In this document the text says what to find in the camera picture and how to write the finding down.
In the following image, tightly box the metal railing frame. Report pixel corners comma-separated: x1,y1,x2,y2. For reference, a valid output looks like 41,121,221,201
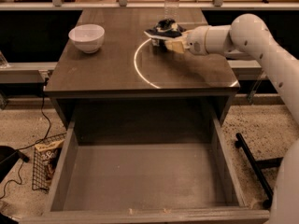
0,0,299,10

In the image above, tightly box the grey cabinet with top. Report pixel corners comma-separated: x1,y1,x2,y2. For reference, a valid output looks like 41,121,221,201
45,7,239,123

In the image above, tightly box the black power cable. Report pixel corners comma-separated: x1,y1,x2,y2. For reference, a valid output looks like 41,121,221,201
0,77,53,201

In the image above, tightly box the white ceramic bowl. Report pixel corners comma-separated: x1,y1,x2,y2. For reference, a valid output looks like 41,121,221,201
68,24,105,53

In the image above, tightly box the brown snack bag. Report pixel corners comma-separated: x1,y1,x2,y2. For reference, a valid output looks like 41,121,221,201
35,140,64,183

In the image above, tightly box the black wire basket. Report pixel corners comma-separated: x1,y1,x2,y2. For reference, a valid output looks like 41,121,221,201
32,133,66,193

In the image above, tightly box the open grey top drawer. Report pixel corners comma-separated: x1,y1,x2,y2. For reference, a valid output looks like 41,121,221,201
21,97,269,224

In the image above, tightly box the clear plastic water bottle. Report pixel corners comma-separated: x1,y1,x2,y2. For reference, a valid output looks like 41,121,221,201
164,0,179,20

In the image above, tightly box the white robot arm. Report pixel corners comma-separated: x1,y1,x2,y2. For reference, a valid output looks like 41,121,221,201
145,14,299,224

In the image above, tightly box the black wheeled stand base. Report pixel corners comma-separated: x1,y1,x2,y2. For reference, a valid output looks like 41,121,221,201
235,133,282,209

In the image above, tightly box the black object at left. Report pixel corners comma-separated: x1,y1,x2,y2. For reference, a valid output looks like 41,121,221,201
0,146,29,182

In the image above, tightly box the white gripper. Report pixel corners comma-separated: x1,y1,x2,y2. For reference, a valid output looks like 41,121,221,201
153,26,209,55

